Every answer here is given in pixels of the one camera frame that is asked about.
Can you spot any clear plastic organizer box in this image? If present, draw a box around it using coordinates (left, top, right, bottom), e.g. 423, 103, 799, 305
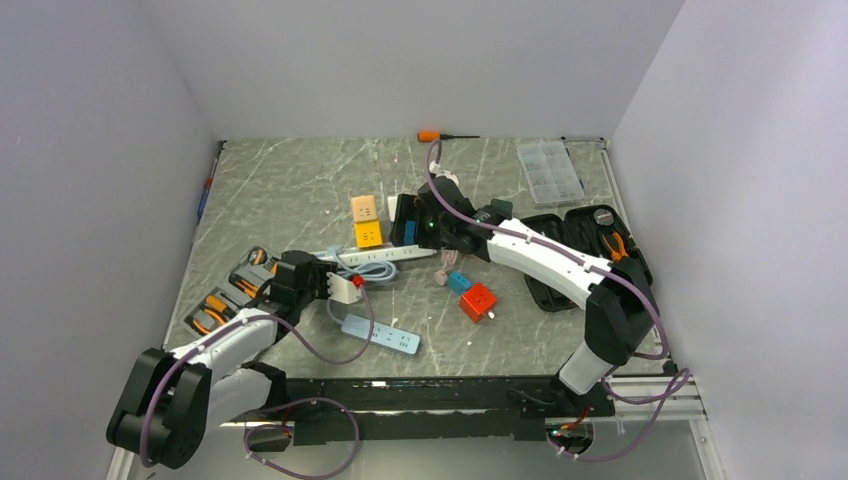
517, 140, 585, 205

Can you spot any black tool case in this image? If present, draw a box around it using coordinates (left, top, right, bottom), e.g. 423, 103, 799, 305
510, 203, 655, 313

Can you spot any red cube adapter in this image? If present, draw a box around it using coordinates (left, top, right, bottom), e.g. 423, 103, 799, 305
459, 283, 497, 324

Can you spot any white and blue cube adapter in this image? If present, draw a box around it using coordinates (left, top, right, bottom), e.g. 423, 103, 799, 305
387, 195, 419, 246

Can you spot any white power strip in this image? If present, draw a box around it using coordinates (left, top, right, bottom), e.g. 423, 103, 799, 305
311, 245, 438, 267

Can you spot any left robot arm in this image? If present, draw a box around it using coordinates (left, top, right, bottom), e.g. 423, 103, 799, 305
106, 247, 338, 469

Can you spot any light blue power strip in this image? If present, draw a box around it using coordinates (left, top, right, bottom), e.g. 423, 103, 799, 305
341, 314, 421, 355

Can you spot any grey tool case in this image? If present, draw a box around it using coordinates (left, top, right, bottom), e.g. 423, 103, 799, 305
180, 245, 280, 338

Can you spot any dark green cube adapter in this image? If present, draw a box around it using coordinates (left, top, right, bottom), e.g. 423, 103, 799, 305
489, 198, 513, 219

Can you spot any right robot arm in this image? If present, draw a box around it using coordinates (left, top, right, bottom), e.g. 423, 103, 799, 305
390, 176, 658, 415

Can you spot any blue red pen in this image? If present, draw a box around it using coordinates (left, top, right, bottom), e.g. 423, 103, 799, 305
196, 159, 218, 221

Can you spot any pink cube socket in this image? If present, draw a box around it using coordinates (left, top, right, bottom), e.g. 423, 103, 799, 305
434, 268, 450, 286

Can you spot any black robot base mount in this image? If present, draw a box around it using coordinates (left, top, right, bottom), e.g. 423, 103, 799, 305
238, 375, 615, 446

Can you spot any purple cable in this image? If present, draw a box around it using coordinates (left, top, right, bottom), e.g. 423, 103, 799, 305
137, 284, 376, 480
423, 140, 694, 464

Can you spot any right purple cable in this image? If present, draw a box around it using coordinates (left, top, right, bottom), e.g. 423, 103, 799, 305
423, 140, 694, 464

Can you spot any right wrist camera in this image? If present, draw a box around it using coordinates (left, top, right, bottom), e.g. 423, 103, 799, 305
434, 170, 460, 186

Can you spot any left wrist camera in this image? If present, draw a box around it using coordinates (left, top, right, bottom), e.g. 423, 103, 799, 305
327, 272, 363, 305

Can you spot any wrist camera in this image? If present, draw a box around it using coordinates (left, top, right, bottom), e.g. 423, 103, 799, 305
327, 272, 363, 305
434, 170, 460, 186

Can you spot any orange handled screwdriver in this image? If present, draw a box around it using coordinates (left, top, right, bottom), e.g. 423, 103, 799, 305
416, 131, 479, 143

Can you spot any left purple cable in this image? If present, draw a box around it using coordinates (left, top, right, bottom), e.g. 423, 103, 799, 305
137, 284, 376, 480

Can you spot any orange cube adapter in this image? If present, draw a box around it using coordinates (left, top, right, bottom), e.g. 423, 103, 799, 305
351, 195, 383, 249

